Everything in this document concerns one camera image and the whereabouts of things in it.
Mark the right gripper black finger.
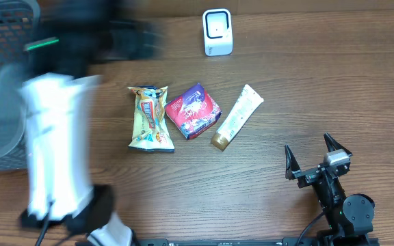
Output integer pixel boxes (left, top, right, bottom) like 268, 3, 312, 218
324, 132, 352, 157
285, 144, 301, 180

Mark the white tube gold cap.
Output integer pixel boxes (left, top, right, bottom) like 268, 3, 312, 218
211, 84, 264, 151

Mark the red purple pad pack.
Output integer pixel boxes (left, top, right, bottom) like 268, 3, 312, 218
165, 83, 222, 139

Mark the yellow snack bag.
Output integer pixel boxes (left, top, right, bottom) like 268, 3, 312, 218
128, 86, 175, 152

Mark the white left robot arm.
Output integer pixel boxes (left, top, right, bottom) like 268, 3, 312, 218
19, 0, 155, 246

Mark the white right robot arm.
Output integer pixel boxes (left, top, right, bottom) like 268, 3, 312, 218
285, 133, 379, 245

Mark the white barcode scanner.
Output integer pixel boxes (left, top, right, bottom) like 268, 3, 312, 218
202, 8, 233, 57

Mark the dark grey plastic basket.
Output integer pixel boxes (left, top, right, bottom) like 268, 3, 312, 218
0, 0, 40, 171

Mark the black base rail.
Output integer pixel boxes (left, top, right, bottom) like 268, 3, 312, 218
135, 236, 381, 246

